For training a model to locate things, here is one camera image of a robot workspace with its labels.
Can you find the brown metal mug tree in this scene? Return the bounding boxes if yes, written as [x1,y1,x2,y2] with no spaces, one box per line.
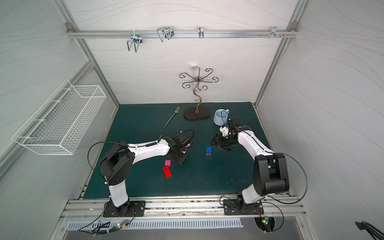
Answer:
[179,67,219,120]

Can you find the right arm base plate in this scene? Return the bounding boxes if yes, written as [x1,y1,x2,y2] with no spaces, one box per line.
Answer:
[223,199,264,216]

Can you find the white vent strip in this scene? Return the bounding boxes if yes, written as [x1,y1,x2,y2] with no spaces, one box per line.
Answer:
[67,218,243,231]

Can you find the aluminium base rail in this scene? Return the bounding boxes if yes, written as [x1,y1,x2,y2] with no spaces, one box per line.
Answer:
[59,195,307,221]

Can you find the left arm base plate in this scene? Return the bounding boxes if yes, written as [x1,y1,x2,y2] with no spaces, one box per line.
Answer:
[103,201,146,218]

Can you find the silver metal fork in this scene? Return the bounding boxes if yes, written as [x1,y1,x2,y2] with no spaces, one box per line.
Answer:
[163,107,180,129]

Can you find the metal hook right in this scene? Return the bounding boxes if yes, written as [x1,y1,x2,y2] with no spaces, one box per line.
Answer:
[260,27,287,39]

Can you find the white wire basket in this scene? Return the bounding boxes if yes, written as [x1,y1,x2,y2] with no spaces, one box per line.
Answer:
[12,80,107,156]

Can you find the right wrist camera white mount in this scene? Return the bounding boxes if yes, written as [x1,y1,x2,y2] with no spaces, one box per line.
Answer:
[220,126,230,138]

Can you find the red long lego brick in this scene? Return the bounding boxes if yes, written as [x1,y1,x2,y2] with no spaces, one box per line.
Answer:
[163,166,172,178]

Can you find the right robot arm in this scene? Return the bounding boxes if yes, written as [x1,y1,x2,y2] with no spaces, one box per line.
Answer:
[211,117,309,205]

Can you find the metal double hook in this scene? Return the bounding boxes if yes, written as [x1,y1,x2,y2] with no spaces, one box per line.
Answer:
[157,26,175,42]
[127,32,143,52]

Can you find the metal double hook left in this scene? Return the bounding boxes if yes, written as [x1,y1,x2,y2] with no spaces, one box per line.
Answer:
[127,32,143,52]

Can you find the small metal hook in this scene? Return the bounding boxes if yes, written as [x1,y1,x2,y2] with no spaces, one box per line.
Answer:
[198,27,204,39]

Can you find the light blue mug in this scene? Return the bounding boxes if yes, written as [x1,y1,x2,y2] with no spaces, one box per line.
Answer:
[213,109,230,127]

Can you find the metal double hook middle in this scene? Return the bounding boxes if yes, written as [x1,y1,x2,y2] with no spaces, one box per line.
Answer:
[157,26,175,42]

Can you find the aluminium top rail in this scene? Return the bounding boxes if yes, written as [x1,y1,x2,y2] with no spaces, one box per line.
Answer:
[67,29,299,39]

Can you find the black stand corner object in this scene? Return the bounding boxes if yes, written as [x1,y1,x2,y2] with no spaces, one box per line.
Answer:
[355,221,384,240]

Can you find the green table mat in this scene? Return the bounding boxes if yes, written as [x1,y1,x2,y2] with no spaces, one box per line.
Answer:
[89,103,254,198]

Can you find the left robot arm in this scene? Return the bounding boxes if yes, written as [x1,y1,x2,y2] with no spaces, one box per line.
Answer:
[89,129,195,210]

